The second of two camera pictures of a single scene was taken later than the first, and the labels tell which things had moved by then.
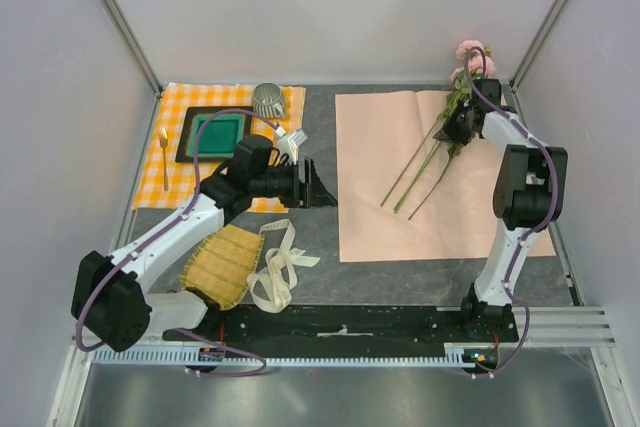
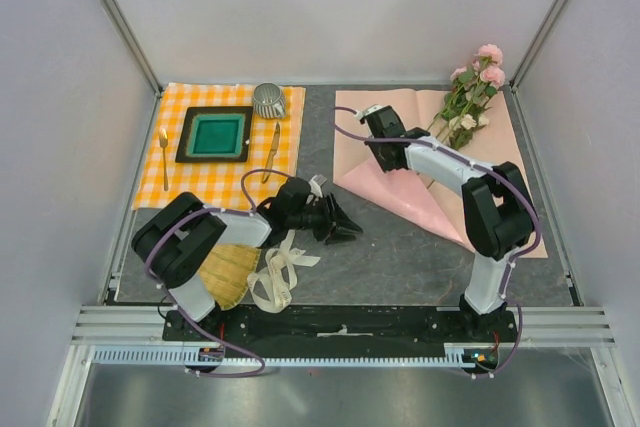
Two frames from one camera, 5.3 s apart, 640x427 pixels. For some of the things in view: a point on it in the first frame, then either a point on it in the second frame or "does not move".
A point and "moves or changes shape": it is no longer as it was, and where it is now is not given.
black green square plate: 218,137 does not move
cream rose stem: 456,104 moves or changes shape
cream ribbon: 271,288 does not move
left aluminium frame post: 115,15 does not move
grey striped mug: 268,100 does not move
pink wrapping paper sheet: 404,195 moves or changes shape
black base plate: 343,326 does not move
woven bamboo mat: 222,267 does not move
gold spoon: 163,141 does not move
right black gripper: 449,133 -> 385,167
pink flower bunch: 477,64 moves or changes shape
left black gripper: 313,193 -> 328,233
